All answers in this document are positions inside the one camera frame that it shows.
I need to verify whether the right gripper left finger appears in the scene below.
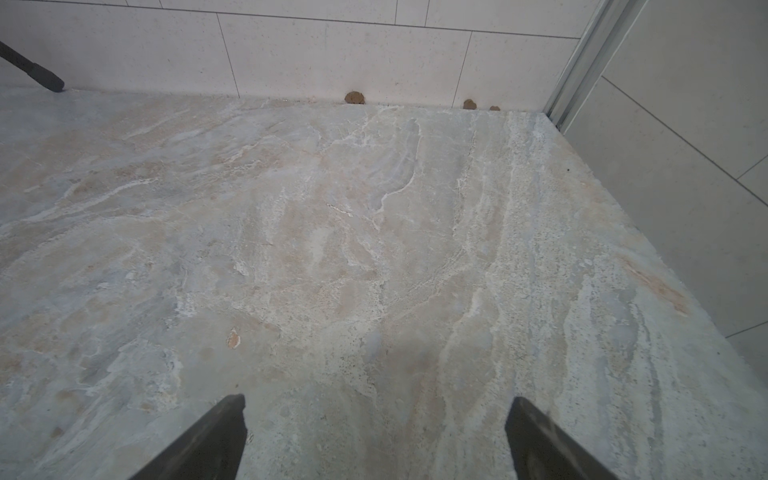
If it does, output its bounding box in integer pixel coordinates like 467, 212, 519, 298
131, 394, 248, 480

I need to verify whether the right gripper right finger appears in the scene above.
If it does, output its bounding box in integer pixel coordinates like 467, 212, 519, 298
505, 396, 618, 480

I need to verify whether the black perforated music stand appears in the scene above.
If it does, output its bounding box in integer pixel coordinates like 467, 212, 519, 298
0, 42, 65, 93

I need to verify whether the aluminium corner post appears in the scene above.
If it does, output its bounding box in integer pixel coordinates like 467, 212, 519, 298
544, 0, 646, 134

